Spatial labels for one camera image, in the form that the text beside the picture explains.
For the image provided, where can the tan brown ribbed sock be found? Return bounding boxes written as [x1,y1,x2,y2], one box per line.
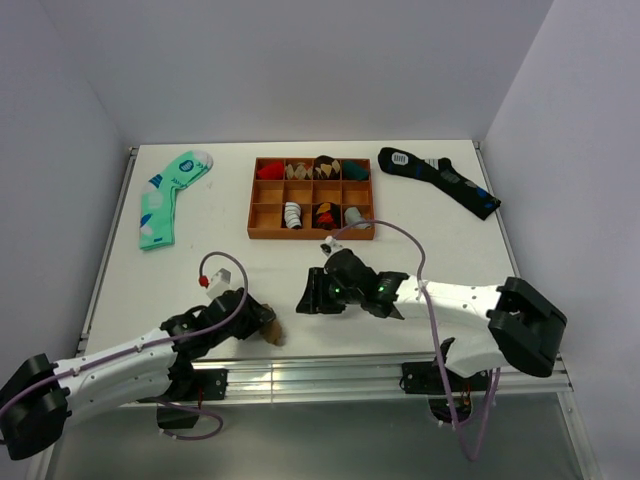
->
[259,318,285,347]

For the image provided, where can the brown argyle rolled sock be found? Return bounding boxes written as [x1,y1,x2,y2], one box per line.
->
[313,155,341,180]

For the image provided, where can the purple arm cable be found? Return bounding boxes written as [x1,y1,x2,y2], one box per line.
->
[0,251,250,442]
[332,219,501,461]

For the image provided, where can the beige argyle rolled sock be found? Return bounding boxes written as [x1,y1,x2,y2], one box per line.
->
[285,161,313,180]

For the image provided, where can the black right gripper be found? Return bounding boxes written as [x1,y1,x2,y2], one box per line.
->
[296,266,364,313]

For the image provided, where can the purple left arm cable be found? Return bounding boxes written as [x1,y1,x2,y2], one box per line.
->
[0,251,250,442]

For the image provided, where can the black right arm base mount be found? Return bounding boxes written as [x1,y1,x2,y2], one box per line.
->
[399,361,493,424]

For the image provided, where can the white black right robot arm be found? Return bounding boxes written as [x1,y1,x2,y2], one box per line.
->
[296,249,567,390]

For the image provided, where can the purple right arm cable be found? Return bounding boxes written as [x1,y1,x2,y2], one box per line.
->
[332,219,501,461]

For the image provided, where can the dark teal rolled sock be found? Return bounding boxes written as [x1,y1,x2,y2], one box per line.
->
[342,160,370,181]

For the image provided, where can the white striped rolled sock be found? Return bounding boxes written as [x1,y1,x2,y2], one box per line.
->
[283,202,302,230]

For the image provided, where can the black blue patterned sock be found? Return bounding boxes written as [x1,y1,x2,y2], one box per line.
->
[378,147,501,220]

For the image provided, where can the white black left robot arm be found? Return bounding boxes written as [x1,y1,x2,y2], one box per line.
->
[1,288,276,460]

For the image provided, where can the aluminium table edge rail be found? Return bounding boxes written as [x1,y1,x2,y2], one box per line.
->
[29,144,574,411]

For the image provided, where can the orange compartment tray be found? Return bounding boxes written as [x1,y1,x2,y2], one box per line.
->
[247,157,375,240]

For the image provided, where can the mint green patterned sock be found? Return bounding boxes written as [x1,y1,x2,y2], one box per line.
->
[138,150,214,251]

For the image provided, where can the black red argyle rolled sock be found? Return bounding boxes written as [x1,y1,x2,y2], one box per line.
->
[312,202,342,230]

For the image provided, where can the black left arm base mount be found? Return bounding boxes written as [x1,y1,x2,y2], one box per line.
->
[156,368,228,433]

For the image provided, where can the grey rolled sock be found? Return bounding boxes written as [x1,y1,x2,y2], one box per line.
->
[344,206,372,230]

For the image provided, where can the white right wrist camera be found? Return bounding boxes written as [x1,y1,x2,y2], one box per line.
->
[320,236,343,258]

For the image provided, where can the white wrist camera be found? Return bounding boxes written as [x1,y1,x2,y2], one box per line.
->
[320,236,343,258]
[206,268,231,300]

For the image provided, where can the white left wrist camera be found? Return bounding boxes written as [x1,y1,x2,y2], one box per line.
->
[206,268,231,300]

